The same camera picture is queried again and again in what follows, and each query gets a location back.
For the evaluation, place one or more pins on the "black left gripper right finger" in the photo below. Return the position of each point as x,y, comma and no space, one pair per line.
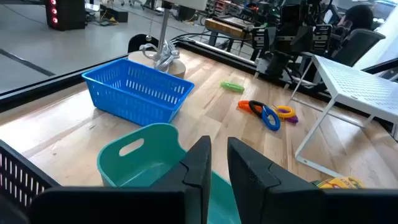
264,193

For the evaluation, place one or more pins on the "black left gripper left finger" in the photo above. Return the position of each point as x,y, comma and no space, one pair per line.
192,186

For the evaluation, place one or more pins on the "green coil wristband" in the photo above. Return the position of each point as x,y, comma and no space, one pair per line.
231,86

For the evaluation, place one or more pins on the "yellow coil wristband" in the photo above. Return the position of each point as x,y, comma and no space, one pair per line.
291,112

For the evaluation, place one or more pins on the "blue coil wristband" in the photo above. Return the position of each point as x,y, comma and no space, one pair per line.
277,120

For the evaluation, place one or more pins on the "yellow green crayon box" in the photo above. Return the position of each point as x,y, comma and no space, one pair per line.
339,183

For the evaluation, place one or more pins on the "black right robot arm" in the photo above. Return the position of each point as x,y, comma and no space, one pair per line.
292,18

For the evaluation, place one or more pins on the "grey office chair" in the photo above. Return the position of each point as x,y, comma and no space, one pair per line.
357,43

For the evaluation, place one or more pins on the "teal plastic bin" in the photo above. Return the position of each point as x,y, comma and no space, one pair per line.
140,168

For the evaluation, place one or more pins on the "purple coil wristband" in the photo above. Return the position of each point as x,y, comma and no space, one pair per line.
293,119

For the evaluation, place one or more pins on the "wooden workbench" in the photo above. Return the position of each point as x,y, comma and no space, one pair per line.
224,28

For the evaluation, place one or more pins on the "white perforated metal shelf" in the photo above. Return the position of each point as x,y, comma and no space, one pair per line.
357,84

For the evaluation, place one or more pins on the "person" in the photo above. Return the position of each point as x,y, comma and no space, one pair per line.
357,15

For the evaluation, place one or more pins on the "blue slotted plastic basket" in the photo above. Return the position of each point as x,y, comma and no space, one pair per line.
136,93

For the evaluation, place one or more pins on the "black arched clamp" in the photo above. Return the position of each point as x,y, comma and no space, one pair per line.
138,42

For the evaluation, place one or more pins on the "black mesh basket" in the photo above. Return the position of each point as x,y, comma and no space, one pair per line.
18,177

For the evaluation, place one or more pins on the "black computer tower red lights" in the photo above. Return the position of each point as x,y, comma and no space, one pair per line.
66,14

